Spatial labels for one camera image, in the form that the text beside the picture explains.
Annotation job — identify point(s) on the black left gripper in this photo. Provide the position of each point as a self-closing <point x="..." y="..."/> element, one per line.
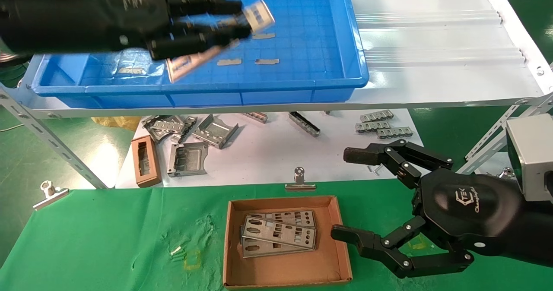
<point x="125" y="19"/>

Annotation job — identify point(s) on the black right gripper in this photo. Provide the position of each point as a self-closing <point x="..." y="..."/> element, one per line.
<point x="466" y="204"/>

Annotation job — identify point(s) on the silver metal IO shield plate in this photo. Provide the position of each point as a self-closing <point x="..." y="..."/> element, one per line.
<point x="268" y="216"/>
<point x="270" y="235"/>
<point x="259" y="14"/>
<point x="259" y="251"/>

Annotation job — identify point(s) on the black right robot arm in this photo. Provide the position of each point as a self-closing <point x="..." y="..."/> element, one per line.
<point x="538" y="230"/>

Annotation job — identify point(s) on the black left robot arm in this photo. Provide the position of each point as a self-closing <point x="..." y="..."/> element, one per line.
<point x="39" y="14"/>

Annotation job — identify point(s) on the blue plastic tray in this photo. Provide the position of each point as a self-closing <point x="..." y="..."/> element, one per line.
<point x="302" y="10"/>

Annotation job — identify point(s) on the brown cardboard box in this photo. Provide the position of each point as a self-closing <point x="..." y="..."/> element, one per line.
<point x="285" y="269"/>

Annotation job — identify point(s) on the silver binder clip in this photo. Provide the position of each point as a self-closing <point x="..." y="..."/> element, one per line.
<point x="52" y="197"/>
<point x="505" y="173"/>
<point x="299" y="185"/>

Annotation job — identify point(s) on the dark metal strip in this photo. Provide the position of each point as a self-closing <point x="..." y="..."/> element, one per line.
<point x="304" y="124"/>

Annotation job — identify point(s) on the white paper sheet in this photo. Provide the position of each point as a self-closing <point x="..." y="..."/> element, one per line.
<point x="281" y="153"/>

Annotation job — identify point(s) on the short silver metal strip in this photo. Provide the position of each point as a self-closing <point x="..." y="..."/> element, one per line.
<point x="255" y="117"/>

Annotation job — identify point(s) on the white shelf board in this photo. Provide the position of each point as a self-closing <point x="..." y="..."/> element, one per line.
<point x="432" y="88"/>

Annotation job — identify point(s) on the slotted metal angle strut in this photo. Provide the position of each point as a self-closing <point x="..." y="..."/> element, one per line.
<point x="47" y="140"/>
<point x="492" y="140"/>

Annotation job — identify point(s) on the black round disc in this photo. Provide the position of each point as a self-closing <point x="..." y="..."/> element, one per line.
<point x="8" y="59"/>

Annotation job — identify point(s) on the small white scrap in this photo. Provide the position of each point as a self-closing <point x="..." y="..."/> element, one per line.
<point x="176" y="251"/>

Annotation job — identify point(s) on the green table cloth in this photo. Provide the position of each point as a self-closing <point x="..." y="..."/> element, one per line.
<point x="129" y="226"/>

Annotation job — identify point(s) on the perforated metal bracket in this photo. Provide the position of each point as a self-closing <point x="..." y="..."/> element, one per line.
<point x="162" y="127"/>
<point x="189" y="124"/>

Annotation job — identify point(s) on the grey folded metal bracket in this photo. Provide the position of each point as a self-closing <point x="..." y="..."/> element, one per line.
<point x="214" y="132"/>

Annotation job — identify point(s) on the grey square metal bracket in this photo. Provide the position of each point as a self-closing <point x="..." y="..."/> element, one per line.
<point x="188" y="161"/>

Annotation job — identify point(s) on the small brown cardboard frame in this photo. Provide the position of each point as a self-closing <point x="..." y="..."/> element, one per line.
<point x="146" y="176"/>

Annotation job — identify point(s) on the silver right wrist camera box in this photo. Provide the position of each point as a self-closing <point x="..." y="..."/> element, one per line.
<point x="533" y="153"/>

